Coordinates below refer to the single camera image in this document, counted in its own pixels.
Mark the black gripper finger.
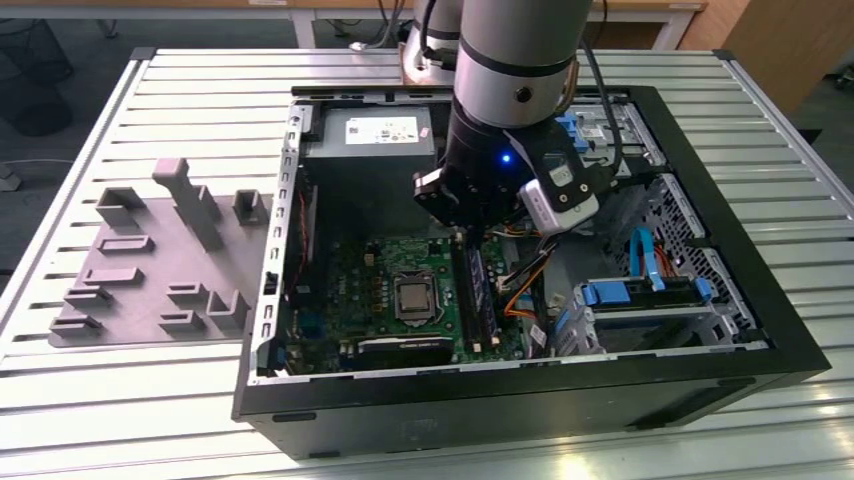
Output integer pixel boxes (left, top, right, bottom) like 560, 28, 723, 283
411, 167, 483, 250
480, 185, 532, 232

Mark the empty black RAM slot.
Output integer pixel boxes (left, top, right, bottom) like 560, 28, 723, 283
449, 233, 486, 354

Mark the grey power supply unit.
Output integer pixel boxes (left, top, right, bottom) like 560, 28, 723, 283
297, 103, 455, 239

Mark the blue plastic drive latch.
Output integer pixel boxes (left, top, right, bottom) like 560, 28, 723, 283
552, 112, 592, 155

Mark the CPU socket metal cover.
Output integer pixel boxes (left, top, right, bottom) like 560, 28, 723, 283
389, 269, 447, 329

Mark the green motherboard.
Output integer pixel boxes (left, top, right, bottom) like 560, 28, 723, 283
279, 234, 535, 374

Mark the silver CPU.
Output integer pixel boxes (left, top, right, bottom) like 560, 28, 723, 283
397, 284, 435, 312

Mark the hard disk in blue carrier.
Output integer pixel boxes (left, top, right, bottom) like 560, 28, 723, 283
578, 277, 712, 314

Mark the metal optical drive cage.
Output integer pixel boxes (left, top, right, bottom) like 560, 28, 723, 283
563, 97, 668, 201

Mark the metal disk bay cage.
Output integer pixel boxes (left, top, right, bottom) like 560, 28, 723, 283
572, 279, 768, 359

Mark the black graphics card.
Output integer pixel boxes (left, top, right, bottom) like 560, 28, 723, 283
337, 335, 455, 371

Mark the black open PC case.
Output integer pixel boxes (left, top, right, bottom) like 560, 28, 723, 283
229, 84, 834, 460

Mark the grey parts rack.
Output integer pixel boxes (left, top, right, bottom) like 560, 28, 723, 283
49, 155, 276, 349

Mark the wooden cabinet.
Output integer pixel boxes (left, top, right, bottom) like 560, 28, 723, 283
679, 0, 854, 117

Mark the black office chair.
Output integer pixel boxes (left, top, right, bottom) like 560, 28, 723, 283
826, 62, 854, 94

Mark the black mesh waste bin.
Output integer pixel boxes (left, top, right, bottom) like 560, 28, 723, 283
0, 19, 75, 137

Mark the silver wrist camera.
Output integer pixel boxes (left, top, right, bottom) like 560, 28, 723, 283
516, 149, 602, 235

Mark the black cable bundle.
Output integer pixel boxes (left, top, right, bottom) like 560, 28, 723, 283
496, 172, 662, 296

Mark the orange wire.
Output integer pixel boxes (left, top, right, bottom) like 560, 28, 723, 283
503, 252, 555, 319

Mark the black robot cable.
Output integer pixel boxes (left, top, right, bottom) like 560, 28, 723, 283
576, 39, 628, 169

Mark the blue flat data wire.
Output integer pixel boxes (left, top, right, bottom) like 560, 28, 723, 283
628, 227, 668, 294

